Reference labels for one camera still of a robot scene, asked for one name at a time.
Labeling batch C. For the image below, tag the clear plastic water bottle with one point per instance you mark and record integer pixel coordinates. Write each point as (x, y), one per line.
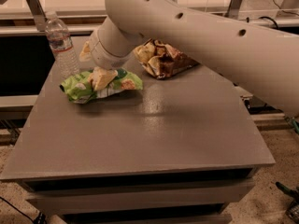
(61, 45)

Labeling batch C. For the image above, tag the green tool on floor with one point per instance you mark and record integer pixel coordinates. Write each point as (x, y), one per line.
(292, 211)

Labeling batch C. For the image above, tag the grey drawer cabinet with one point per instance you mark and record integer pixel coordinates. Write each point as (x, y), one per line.
(176, 152)

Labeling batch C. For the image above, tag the right metal bracket post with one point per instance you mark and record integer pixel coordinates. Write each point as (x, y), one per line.
(235, 0)

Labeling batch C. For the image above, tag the metal bracket post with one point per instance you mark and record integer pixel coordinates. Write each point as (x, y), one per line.
(38, 14)
(235, 0)

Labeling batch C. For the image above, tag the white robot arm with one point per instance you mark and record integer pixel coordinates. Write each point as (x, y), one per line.
(261, 60)

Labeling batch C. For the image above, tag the left metal bracket post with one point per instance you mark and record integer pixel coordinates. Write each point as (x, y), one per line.
(38, 14)

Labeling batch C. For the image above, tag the green rice chip bag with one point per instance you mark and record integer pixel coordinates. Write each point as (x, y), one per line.
(79, 91)

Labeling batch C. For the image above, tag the brown chip bag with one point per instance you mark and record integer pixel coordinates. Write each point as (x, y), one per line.
(162, 60)

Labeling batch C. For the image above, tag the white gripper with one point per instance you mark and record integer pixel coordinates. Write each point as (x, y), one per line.
(99, 54)

